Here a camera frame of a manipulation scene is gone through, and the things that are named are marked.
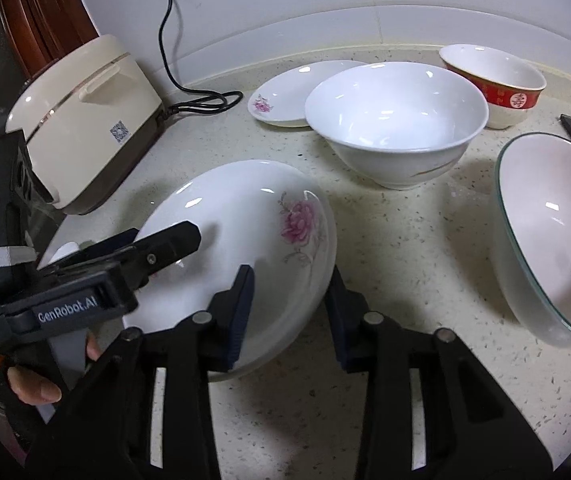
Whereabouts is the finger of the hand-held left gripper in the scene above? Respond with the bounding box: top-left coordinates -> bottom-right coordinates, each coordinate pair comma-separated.
115,221 -> 202,292
38,229 -> 139,275

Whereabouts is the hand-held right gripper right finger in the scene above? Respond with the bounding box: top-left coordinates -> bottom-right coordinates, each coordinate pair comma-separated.
324,264 -> 554,480

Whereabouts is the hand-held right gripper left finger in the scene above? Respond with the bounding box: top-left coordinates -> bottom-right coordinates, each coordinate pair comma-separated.
25,264 -> 256,480

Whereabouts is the large floral white plate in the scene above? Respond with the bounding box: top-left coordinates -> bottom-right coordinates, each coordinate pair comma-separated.
122,159 -> 339,384

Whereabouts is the small floral white plate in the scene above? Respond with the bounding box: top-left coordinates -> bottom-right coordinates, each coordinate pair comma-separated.
248,60 -> 369,129

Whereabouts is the plain white bowl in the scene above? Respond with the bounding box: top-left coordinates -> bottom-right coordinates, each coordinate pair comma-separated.
305,62 -> 489,191

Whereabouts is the person's left hand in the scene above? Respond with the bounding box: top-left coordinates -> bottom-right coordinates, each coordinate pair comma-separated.
8,334 -> 102,405

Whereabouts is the cream rice cooker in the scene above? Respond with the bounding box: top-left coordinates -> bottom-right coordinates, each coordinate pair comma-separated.
4,34 -> 164,216

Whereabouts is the red and white bowl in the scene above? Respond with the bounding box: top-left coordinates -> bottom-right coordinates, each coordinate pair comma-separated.
438,44 -> 547,130

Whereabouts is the black power cable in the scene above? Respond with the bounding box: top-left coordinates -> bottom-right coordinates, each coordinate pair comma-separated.
135,0 -> 244,127

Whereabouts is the brown wooden door frame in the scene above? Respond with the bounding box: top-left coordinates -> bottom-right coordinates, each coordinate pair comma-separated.
0,0 -> 99,82

